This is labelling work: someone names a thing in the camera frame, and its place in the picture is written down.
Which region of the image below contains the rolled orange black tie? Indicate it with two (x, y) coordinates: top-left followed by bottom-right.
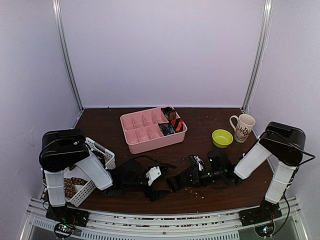
(170, 118), (184, 133)

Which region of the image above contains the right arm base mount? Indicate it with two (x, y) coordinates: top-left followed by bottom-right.
(238, 206), (282, 227)

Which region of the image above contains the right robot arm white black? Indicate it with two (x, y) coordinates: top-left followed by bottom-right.
(178, 121), (315, 221)

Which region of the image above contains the aluminium frame post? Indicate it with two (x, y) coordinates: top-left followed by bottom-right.
(52, 0), (84, 112)
(242, 0), (274, 113)

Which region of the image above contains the left aluminium frame post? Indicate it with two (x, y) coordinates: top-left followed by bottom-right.
(52, 0), (84, 112)

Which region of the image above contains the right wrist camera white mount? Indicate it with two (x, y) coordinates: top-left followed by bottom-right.
(188, 154), (206, 171)

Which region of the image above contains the white perforated plastic basket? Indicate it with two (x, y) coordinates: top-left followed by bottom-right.
(63, 137), (116, 207)

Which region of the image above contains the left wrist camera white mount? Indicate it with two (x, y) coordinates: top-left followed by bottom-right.
(145, 165), (169, 186)

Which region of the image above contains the pink divided organizer tray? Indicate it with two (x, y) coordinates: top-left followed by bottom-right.
(120, 107), (188, 154)

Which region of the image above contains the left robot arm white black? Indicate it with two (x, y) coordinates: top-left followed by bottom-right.
(38, 129), (171, 222)

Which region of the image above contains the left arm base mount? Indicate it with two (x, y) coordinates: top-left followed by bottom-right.
(45, 207), (90, 227)

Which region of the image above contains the rolled brown tie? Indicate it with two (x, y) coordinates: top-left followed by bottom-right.
(161, 106), (177, 121)

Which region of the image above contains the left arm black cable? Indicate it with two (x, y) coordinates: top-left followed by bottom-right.
(39, 136), (177, 173)

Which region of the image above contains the green plastic bowl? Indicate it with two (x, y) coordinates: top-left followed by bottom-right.
(211, 129), (234, 149)

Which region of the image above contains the white patterned mug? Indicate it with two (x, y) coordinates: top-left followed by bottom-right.
(229, 113), (256, 143)

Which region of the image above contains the black necktie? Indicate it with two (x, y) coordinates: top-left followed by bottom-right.
(149, 173), (193, 202)

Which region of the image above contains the aluminium front rail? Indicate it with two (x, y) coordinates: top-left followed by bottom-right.
(18, 197), (310, 240)

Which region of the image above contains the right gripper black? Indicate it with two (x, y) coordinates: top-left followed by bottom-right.
(180, 168), (224, 188)

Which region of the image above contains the right aluminium frame post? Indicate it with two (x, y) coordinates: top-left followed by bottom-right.
(242, 0), (274, 113)

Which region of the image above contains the brown patterned necktie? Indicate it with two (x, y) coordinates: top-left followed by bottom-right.
(64, 150), (112, 199)

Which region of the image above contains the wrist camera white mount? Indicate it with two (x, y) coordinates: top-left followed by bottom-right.
(145, 165), (169, 186)
(188, 154), (206, 171)

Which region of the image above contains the rolled blue patterned tie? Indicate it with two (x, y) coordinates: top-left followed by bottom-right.
(158, 122), (175, 136)

